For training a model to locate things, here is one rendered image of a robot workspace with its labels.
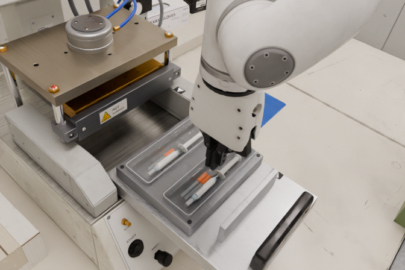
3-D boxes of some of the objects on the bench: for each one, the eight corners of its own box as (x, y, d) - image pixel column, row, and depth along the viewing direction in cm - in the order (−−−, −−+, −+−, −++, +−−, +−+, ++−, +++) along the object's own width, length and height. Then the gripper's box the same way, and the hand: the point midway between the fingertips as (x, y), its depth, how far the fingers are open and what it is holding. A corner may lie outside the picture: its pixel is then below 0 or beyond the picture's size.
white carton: (120, 26, 133) (119, 7, 128) (168, 10, 146) (169, -8, 141) (140, 40, 127) (140, 21, 123) (188, 22, 140) (190, 4, 136)
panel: (137, 291, 69) (102, 217, 61) (231, 196, 88) (214, 129, 80) (143, 296, 68) (109, 220, 60) (237, 199, 86) (220, 131, 78)
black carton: (182, 8, 149) (183, -9, 144) (199, 3, 154) (200, -13, 149) (191, 14, 146) (193, -3, 141) (208, 9, 151) (210, -7, 146)
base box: (-18, 149, 91) (-41, 96, 80) (103, 87, 114) (99, 38, 102) (128, 301, 69) (125, 256, 57) (243, 184, 91) (257, 136, 80)
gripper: (169, 56, 48) (164, 150, 60) (265, 111, 41) (238, 205, 54) (205, 37, 52) (194, 128, 65) (297, 84, 46) (265, 175, 58)
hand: (216, 155), depth 58 cm, fingers closed
